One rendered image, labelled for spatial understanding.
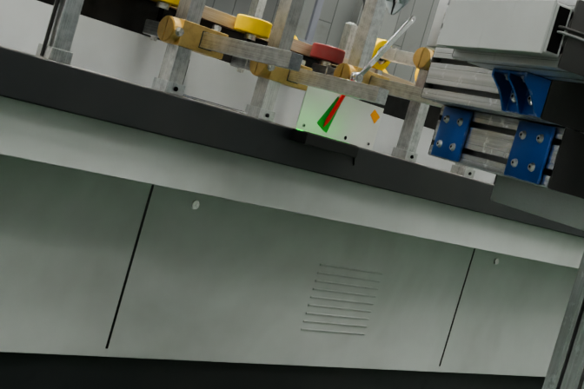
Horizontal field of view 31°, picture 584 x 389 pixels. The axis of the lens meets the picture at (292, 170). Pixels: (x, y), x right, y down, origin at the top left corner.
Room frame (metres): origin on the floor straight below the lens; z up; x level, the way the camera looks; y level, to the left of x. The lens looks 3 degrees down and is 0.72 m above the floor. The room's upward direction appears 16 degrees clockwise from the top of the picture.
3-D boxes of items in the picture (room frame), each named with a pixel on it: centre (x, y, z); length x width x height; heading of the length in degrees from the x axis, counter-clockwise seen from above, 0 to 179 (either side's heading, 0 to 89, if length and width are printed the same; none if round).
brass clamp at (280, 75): (2.23, 0.08, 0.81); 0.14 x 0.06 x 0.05; 136
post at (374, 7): (2.39, -0.08, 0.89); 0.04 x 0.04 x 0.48; 46
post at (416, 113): (2.57, -0.25, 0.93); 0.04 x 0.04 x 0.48; 46
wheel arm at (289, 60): (2.02, 0.20, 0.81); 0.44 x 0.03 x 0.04; 46
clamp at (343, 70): (2.41, -0.09, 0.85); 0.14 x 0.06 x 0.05; 136
